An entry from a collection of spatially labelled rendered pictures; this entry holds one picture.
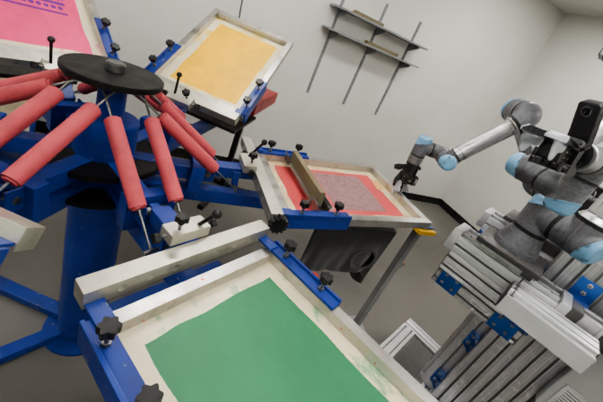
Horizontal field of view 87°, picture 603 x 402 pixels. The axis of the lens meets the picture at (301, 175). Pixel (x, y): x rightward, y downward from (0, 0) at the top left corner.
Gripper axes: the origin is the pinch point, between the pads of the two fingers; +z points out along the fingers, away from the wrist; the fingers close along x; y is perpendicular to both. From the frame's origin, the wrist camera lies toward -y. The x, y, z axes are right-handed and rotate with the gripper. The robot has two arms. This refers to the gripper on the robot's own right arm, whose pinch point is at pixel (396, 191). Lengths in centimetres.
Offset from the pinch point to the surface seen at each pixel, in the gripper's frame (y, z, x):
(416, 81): -200, -39, 151
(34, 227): 63, -22, -145
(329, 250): 22, 24, -44
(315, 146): -200, 64, 48
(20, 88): 8, -29, -163
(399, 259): 13.9, 39.5, 13.8
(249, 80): -70, -28, -78
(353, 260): 21.0, 31.9, -26.7
